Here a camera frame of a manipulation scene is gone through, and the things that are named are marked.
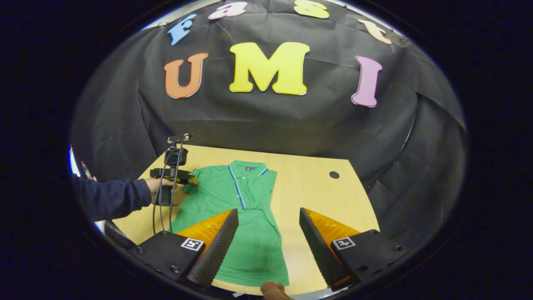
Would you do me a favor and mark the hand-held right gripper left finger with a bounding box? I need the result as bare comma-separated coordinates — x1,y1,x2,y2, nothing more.
127,208,239,289

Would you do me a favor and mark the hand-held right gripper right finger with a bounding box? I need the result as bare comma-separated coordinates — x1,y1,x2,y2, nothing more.
299,207,411,292

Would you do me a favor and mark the green polo T-shirt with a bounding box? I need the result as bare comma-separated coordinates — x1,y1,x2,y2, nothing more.
171,160,290,287

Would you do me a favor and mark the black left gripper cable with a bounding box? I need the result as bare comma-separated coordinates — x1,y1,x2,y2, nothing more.
168,137,186,233
152,160,169,235

